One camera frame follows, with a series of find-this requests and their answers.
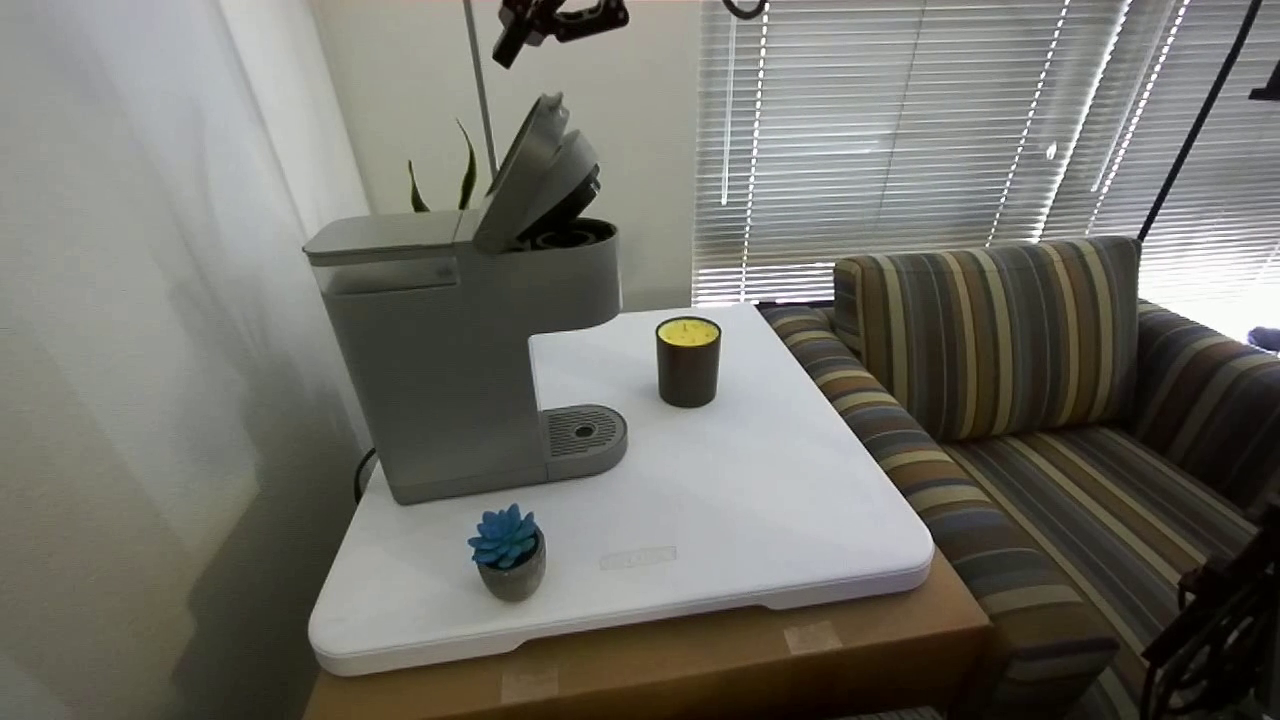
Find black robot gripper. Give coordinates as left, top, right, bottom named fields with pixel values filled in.
left=487, top=0, right=633, bottom=74

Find thin metal pole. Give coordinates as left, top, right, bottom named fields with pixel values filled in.
left=459, top=0, right=505, bottom=180

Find brown table base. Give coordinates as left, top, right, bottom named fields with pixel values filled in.
left=299, top=548, right=1002, bottom=720

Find white table board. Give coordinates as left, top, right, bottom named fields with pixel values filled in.
left=304, top=300, right=939, bottom=679

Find grey pod coffeemaker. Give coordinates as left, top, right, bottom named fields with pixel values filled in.
left=299, top=88, right=633, bottom=508

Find black hanging cable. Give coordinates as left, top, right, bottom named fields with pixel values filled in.
left=1134, top=0, right=1266, bottom=248

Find striped sofa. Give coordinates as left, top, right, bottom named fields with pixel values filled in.
left=753, top=232, right=1280, bottom=720

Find dark jar yellow candle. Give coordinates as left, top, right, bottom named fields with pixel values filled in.
left=651, top=314, right=730, bottom=413

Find blue succulent in grey pot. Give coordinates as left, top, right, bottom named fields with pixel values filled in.
left=464, top=500, right=553, bottom=609

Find white window blinds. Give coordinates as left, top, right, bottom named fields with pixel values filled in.
left=687, top=0, right=1280, bottom=342

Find black power cord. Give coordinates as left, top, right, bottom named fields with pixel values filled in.
left=349, top=446, right=385, bottom=508

